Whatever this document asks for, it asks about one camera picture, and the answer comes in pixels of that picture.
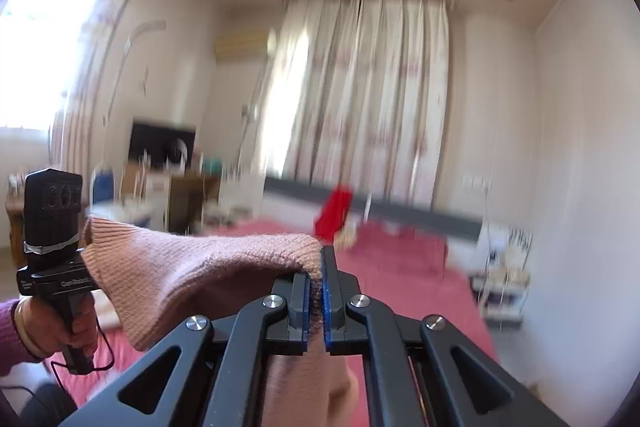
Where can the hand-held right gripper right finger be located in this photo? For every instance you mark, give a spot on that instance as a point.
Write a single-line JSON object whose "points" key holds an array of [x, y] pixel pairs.
{"points": [[328, 307]]}

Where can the person's left forearm purple sleeve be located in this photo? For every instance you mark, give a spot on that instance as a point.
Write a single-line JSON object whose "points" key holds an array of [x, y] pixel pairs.
{"points": [[7, 337]]}

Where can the person's left hand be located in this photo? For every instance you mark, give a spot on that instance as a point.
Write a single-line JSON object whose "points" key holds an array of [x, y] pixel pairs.
{"points": [[50, 327]]}

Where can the pale pink knit sweater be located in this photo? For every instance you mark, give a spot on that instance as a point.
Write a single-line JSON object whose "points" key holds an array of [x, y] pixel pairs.
{"points": [[200, 277]]}

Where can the wooden shelf unit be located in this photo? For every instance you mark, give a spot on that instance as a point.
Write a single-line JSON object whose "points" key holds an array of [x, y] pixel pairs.
{"points": [[185, 202]]}

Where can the pink red bed blanket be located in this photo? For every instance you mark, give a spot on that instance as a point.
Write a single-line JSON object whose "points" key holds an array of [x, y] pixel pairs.
{"points": [[410, 287]]}

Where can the wall air conditioner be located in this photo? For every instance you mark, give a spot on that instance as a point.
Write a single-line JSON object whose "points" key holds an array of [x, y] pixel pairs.
{"points": [[241, 47]]}

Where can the beige plush toy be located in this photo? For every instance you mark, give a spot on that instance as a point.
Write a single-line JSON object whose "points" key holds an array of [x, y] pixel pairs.
{"points": [[346, 238]]}

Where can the grey bed headboard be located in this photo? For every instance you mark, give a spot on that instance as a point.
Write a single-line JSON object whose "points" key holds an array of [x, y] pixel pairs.
{"points": [[425, 214]]}

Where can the red plush toy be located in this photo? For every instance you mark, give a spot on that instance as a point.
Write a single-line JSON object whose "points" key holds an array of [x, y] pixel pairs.
{"points": [[332, 212]]}

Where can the black television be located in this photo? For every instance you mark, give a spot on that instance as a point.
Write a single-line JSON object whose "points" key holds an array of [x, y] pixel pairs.
{"points": [[155, 144]]}

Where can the bright window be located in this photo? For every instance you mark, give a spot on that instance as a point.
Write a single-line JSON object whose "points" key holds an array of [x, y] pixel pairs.
{"points": [[40, 52]]}

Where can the person's dark trousers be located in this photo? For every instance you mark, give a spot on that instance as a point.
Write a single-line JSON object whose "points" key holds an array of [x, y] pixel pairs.
{"points": [[50, 407]]}

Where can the wooden bangle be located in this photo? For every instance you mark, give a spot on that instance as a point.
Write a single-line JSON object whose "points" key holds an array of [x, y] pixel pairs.
{"points": [[22, 327]]}

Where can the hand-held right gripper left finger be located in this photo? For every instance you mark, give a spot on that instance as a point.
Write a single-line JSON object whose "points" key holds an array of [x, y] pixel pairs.
{"points": [[302, 307]]}

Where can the white patterned side curtain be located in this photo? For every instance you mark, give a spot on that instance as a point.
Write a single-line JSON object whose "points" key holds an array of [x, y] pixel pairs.
{"points": [[100, 72]]}

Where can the teal box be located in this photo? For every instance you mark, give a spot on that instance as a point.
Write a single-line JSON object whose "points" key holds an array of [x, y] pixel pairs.
{"points": [[212, 166]]}

